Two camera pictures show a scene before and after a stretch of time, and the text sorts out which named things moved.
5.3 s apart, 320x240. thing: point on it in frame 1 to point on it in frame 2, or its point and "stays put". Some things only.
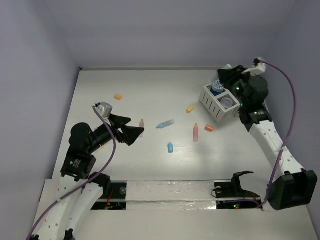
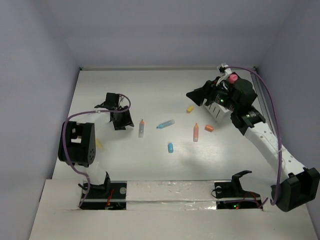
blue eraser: (170, 147) stays put
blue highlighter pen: (168, 123) stays put
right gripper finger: (228, 75) to (198, 95)
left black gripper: (130, 133) to (125, 121)
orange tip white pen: (141, 124) stays put
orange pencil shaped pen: (196, 133) stays put
